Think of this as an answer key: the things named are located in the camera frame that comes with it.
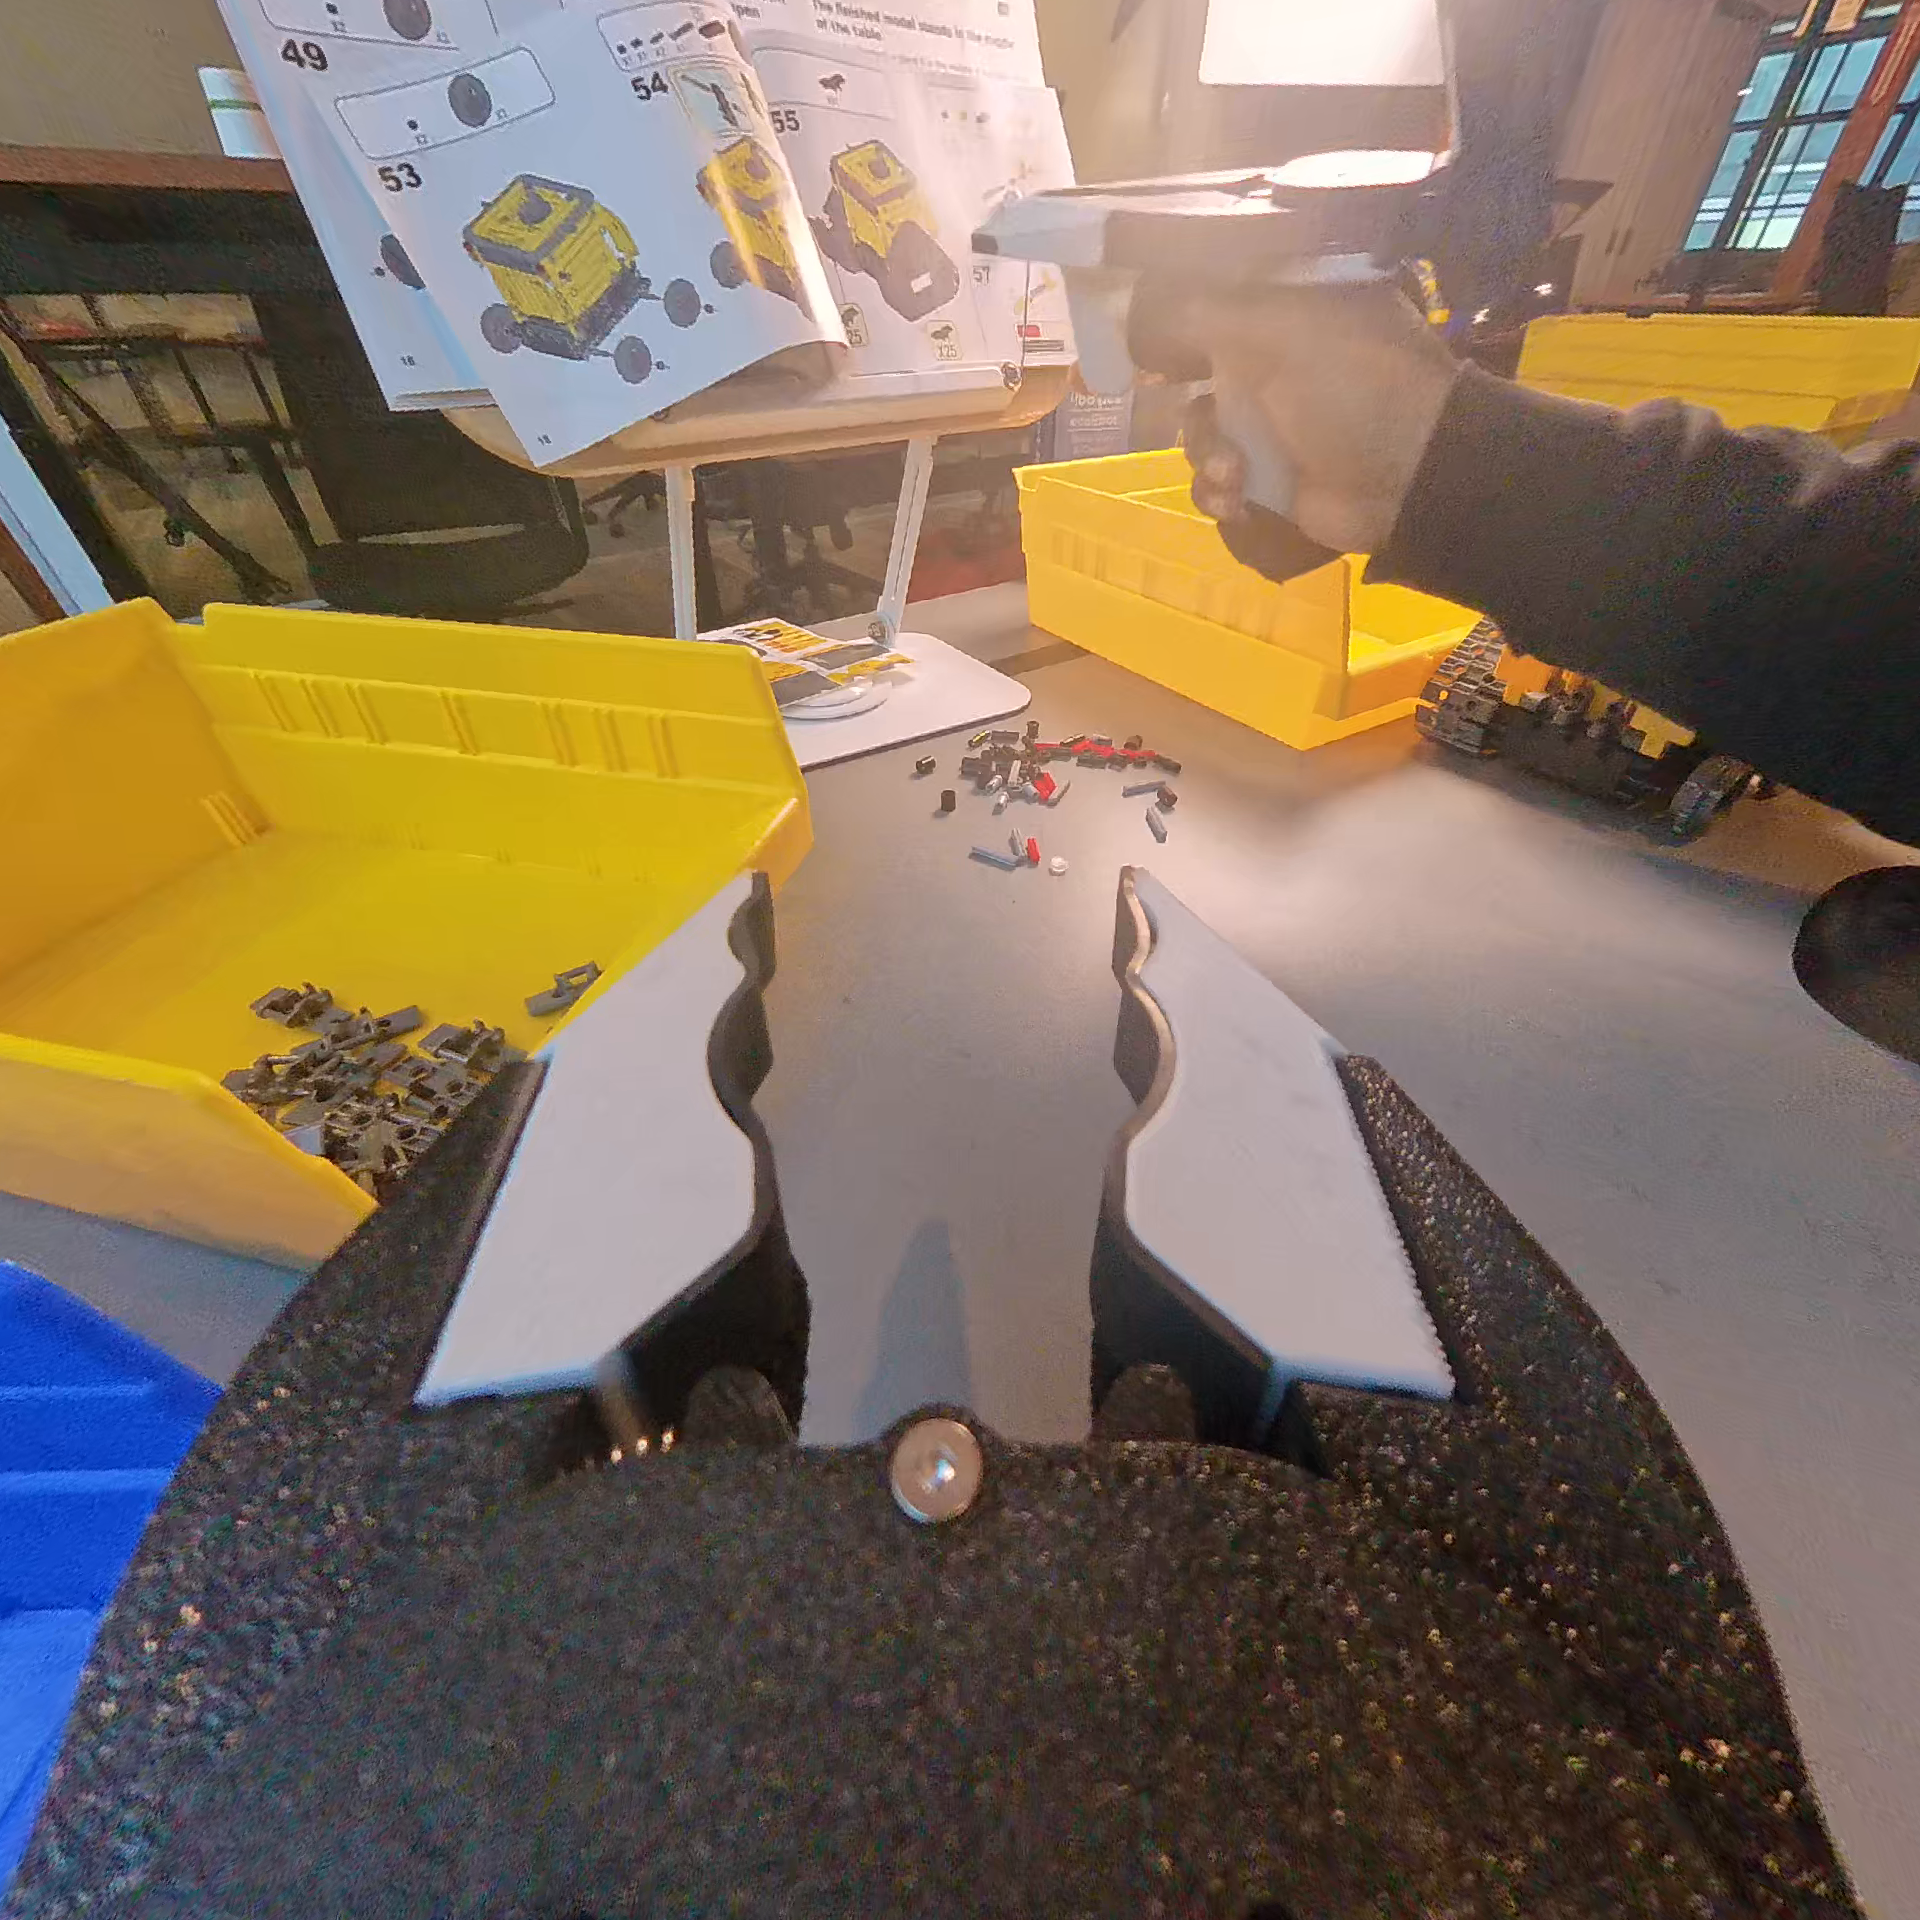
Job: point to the pile of grey track links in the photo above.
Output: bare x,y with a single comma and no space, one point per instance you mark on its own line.
359,1073

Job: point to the instruction booklet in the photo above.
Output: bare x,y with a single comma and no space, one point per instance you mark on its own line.
569,182

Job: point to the pile of small black red pins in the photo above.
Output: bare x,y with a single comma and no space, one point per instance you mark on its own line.
1035,758

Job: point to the yellow black toy tracked vehicle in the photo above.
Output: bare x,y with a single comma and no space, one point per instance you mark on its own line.
1546,727

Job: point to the window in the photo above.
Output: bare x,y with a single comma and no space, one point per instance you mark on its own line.
1786,136

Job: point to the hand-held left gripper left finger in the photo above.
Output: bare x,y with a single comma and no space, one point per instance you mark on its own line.
630,1141

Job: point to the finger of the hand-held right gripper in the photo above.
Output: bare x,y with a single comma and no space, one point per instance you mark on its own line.
1109,217

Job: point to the person's right hand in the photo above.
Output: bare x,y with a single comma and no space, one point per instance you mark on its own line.
1350,389

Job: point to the dark wooden shelf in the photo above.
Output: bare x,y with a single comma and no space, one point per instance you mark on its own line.
136,211

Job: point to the person's right forearm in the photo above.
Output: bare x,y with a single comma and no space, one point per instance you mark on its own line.
1681,569

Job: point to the grey desk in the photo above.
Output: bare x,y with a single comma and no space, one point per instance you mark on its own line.
1499,1051

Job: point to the blue plastic bin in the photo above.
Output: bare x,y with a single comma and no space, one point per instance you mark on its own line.
77,1470

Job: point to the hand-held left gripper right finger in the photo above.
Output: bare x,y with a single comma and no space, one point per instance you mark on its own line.
1275,1172

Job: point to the black office chair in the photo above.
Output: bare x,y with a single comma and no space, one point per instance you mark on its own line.
450,524

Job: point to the sticker sheet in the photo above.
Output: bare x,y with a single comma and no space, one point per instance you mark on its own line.
809,652

